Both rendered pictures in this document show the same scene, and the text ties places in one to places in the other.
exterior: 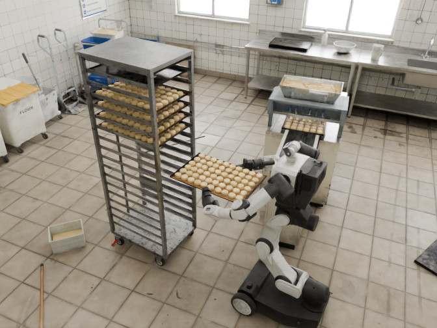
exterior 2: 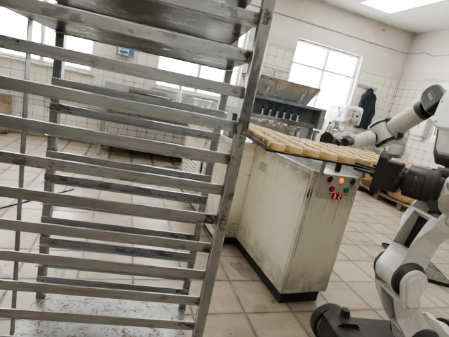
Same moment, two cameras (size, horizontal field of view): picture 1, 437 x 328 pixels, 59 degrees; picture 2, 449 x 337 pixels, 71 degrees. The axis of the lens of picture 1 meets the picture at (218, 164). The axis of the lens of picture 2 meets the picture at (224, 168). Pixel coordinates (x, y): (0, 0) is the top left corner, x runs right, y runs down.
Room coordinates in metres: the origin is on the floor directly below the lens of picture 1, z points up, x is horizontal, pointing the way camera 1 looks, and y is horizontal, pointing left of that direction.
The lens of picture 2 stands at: (1.70, 1.00, 1.12)
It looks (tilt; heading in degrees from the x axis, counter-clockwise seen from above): 13 degrees down; 319
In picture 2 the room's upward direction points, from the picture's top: 12 degrees clockwise
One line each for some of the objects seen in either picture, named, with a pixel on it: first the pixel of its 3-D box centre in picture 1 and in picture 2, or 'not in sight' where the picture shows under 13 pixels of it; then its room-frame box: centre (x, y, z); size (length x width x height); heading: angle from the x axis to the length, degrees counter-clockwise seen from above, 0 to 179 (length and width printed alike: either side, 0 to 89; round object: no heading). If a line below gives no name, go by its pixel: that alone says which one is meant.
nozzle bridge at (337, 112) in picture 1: (306, 113); (271, 121); (3.39, -0.85, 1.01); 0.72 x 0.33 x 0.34; 72
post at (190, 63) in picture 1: (192, 151); (216, 134); (2.70, 0.21, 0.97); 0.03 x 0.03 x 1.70; 60
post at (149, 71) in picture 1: (158, 179); (234, 158); (2.31, 0.44, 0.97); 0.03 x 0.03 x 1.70; 60
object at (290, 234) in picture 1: (291, 189); (288, 213); (2.91, -0.69, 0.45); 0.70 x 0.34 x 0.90; 162
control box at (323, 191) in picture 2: not in sight; (337, 186); (2.56, -0.58, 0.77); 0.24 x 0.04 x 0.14; 72
